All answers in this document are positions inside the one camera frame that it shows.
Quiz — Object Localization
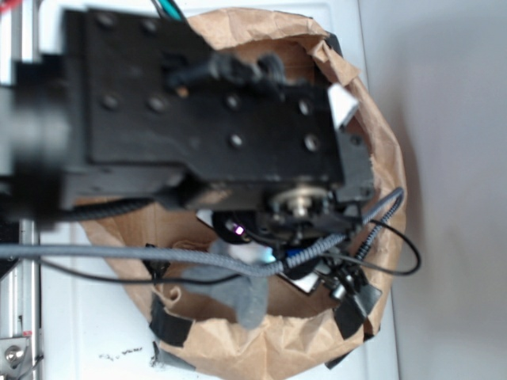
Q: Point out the gray plush donkey toy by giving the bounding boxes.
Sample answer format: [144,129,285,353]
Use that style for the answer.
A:
[182,240,275,329]

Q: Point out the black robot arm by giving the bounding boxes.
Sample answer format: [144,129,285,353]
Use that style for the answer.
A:
[1,9,373,278]

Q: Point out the brown paper bag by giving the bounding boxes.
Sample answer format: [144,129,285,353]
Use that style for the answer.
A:
[82,8,406,379]

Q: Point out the thin black wire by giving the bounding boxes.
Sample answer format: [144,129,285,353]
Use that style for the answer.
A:
[39,218,421,286]

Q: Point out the aluminium frame rail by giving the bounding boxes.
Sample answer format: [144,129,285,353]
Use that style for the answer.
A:
[1,1,44,379]

